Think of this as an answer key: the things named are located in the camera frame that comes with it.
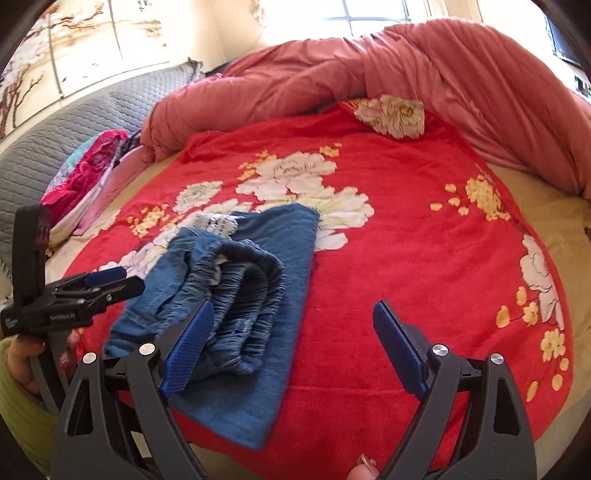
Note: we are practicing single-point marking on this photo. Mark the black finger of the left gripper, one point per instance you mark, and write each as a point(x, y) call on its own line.
point(109, 286)

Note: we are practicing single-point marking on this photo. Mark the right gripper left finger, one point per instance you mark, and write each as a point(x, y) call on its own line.
point(116, 422)

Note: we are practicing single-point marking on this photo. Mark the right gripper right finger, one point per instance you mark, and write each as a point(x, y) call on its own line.
point(471, 422)

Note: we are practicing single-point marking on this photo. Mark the blue denim lace-trimmed pants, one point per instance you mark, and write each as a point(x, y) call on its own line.
point(254, 268)

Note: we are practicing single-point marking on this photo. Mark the left forearm green sleeve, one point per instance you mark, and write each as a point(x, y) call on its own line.
point(31, 425)

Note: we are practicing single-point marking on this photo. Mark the left hand red nails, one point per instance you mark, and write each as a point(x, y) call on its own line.
point(22, 348)

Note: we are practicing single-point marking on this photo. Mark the right hand red nails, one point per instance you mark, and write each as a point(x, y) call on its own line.
point(366, 469)

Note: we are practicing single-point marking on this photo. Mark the magenta folded clothes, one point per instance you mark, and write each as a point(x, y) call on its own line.
point(80, 180)

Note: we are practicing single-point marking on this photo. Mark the grey quilted headboard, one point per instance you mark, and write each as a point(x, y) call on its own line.
point(29, 164)

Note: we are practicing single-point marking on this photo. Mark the beige bed sheet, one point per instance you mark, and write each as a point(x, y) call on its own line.
point(558, 230)

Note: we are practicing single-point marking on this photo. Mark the red floral blanket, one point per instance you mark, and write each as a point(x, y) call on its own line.
point(355, 217)

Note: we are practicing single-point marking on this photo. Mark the pink quilted comforter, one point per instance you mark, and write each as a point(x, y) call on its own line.
point(506, 102)

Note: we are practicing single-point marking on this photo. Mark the floral wall painting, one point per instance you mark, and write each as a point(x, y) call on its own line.
point(76, 44)

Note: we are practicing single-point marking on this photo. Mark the black wall television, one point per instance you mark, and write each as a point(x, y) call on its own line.
point(561, 47)

